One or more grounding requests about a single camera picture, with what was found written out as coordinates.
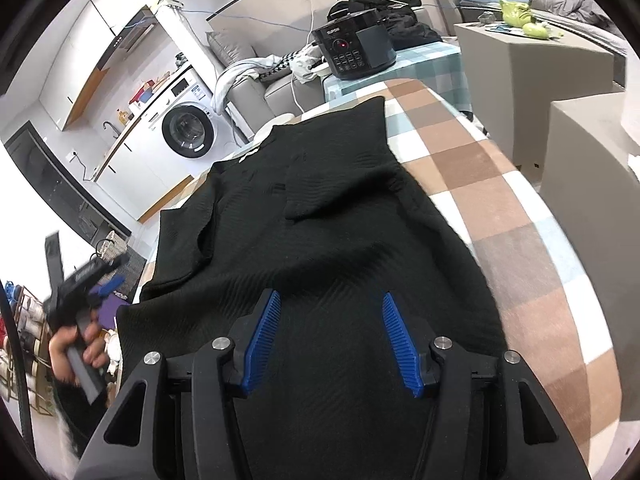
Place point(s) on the light blue blanket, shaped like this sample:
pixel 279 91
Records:
pixel 238 71

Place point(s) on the green toy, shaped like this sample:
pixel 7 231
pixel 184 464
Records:
pixel 517 15

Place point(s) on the person's left hand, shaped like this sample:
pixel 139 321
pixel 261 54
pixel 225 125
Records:
pixel 90 344

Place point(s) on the black electric pressure cooker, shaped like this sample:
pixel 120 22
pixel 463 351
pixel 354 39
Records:
pixel 356 46

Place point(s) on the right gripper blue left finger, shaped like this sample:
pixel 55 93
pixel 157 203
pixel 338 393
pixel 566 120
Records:
pixel 253 337

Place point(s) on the white kitchen cabinets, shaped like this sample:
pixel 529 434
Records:
pixel 141 174

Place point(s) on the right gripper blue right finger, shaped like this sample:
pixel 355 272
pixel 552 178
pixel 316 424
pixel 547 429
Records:
pixel 410 337

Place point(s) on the black knit sweater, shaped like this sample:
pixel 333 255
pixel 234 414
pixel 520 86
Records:
pixel 324 214

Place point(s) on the range hood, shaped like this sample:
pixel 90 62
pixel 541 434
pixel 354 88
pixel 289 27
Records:
pixel 128 39

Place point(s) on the grey sofa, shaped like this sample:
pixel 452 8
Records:
pixel 252 90

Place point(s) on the beige cardboard box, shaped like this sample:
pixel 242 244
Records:
pixel 513 81

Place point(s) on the checkered tablecloth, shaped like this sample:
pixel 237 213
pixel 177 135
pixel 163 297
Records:
pixel 547 306

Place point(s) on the black jacket pile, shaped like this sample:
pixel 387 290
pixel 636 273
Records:
pixel 400 20

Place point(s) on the white washing machine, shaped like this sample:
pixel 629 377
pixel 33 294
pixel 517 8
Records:
pixel 182 119

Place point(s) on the shoe rack with shoes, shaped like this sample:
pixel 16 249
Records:
pixel 33 336

